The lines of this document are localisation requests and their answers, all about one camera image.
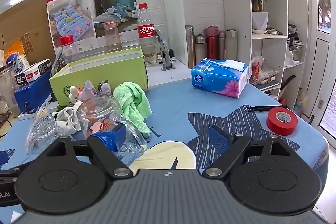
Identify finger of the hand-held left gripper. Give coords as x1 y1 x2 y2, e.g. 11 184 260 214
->
0 162 32 180

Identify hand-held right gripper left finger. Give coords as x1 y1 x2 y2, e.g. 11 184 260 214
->
46 124 133 179

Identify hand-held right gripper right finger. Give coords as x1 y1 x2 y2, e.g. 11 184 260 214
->
203 124 291 179

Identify green towel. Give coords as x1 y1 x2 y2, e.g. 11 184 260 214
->
113 81 153 134

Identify white pink plush toy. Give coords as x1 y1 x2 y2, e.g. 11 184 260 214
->
54 106 82 133

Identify purple plush toy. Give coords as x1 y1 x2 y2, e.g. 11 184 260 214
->
81 79 111 98

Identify small white plush toy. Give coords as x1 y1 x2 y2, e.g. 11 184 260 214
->
69 85 80 104

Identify green cardboard box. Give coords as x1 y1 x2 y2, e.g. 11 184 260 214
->
49 47 149 107

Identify blue printed tablecloth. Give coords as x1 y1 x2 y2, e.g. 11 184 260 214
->
0 79 330 217

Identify black tweezers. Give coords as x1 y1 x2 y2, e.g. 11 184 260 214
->
246 105 288 112

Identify blue tissue pack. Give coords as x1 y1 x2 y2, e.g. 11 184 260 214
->
191 58 249 98

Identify red tape roll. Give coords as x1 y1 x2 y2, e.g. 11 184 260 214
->
266 108 299 136

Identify stack of books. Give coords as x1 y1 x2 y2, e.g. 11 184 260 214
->
255 79 280 92

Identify clear plastic bag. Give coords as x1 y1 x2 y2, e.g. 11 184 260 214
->
249 55 279 84

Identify blue metal box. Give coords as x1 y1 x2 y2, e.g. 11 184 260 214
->
14 70 53 115

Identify short steel thermos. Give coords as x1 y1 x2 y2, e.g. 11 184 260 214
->
195 34 208 65

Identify slim beige thermos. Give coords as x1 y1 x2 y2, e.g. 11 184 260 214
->
218 31 226 60

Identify grey beige thermos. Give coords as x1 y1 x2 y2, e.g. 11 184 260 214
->
224 29 238 61

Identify red thermos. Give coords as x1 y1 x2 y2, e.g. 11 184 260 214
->
204 26 220 60

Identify red lid clear jar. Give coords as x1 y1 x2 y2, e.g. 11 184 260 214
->
59 35 78 65

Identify pink lid glass jar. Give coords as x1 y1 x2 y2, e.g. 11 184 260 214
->
103 21 123 54

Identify black white small box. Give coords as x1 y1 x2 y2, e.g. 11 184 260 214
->
14 59 52 83

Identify red label cola bottle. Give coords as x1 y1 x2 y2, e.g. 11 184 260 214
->
137 3 158 66

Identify orange blue bag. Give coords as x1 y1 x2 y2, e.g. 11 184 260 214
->
4 40 31 70

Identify bedding picture poster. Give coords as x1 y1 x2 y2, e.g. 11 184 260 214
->
47 0 140 54

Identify brown cardboard box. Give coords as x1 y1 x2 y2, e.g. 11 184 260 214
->
0 0 58 65

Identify glass door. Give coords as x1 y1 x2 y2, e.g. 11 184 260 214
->
302 0 336 141

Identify white shelf unit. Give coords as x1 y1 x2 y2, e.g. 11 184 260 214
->
157 0 309 110

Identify grey metal bracket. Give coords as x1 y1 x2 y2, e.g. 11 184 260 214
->
155 29 176 72

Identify black strap bundle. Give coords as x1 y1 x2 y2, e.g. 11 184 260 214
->
287 24 300 52

